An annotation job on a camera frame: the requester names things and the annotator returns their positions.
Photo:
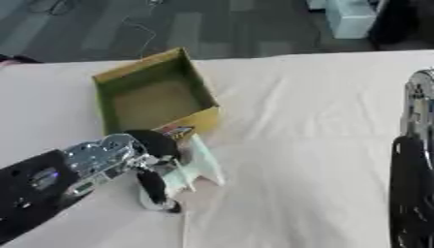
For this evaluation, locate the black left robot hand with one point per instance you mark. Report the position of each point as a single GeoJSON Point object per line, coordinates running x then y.
{"type": "Point", "coordinates": [153, 145]}

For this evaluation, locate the pale mint white toy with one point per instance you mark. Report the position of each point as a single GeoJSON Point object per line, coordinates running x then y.
{"type": "Point", "coordinates": [195, 164]}

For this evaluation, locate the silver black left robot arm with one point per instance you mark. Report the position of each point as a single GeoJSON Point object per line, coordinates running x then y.
{"type": "Point", "coordinates": [39, 180]}

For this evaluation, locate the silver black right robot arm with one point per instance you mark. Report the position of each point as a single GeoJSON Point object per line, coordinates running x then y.
{"type": "Point", "coordinates": [411, 190]}

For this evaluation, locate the tan cardboard box green inside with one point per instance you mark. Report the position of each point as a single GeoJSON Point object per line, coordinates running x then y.
{"type": "Point", "coordinates": [152, 93]}

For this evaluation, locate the white cabinet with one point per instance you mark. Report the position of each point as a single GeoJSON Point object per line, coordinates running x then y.
{"type": "Point", "coordinates": [353, 16]}

